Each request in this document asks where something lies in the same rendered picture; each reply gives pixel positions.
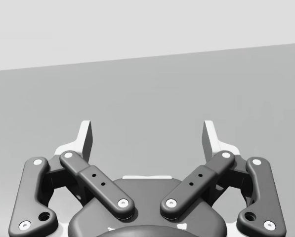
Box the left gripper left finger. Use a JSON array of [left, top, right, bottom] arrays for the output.
[[8, 120, 135, 237]]

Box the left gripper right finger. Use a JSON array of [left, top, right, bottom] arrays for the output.
[[160, 120, 287, 237]]

